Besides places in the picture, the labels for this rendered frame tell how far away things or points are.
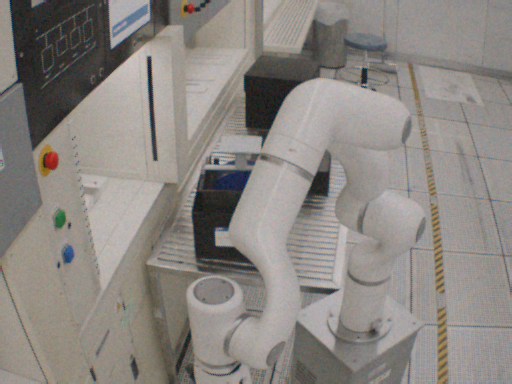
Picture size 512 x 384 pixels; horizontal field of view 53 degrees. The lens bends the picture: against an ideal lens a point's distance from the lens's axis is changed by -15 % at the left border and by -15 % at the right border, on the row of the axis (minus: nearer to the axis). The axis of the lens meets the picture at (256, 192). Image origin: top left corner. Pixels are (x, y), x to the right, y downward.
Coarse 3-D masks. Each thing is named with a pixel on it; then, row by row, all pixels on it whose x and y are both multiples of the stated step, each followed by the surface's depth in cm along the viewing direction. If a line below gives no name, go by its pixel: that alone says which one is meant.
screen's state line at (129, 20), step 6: (144, 6) 154; (138, 12) 150; (144, 12) 155; (126, 18) 143; (132, 18) 147; (138, 18) 151; (120, 24) 140; (126, 24) 143; (114, 30) 137; (120, 30) 140; (114, 36) 137
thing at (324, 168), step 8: (264, 136) 226; (328, 152) 216; (256, 160) 211; (328, 160) 211; (320, 168) 206; (328, 168) 206; (320, 176) 205; (328, 176) 206; (312, 184) 208; (320, 184) 207; (328, 184) 215; (312, 192) 209; (320, 192) 209; (328, 192) 211
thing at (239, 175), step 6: (228, 174) 179; (234, 174) 179; (240, 174) 179; (246, 174) 179; (222, 180) 180; (228, 180) 180; (234, 180) 180; (240, 180) 180; (246, 180) 180; (216, 186) 182; (222, 186) 181; (228, 186) 181; (234, 186) 181; (240, 186) 181
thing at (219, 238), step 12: (192, 216) 172; (204, 216) 171; (216, 216) 171; (228, 216) 171; (204, 228) 173; (216, 228) 173; (228, 228) 173; (204, 240) 176; (216, 240) 175; (228, 240) 175; (204, 252) 178; (216, 252) 178; (228, 252) 178; (240, 252) 178
